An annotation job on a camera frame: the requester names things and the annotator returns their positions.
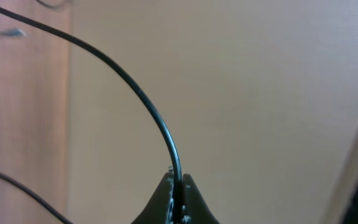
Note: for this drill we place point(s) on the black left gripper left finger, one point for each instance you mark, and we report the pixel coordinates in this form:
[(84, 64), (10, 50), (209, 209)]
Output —
[(159, 208)]

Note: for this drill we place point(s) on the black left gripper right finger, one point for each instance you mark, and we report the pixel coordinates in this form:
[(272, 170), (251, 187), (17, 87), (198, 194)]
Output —
[(194, 209)]

